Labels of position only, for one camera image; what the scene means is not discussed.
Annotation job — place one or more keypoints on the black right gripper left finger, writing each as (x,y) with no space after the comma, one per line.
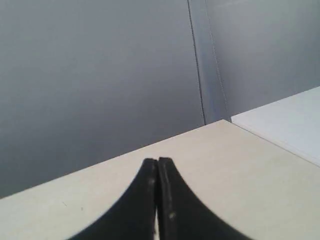
(132,216)

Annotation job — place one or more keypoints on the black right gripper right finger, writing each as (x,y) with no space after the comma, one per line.
(182,215)

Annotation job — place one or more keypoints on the white adjacent table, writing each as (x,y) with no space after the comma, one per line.
(292,123)

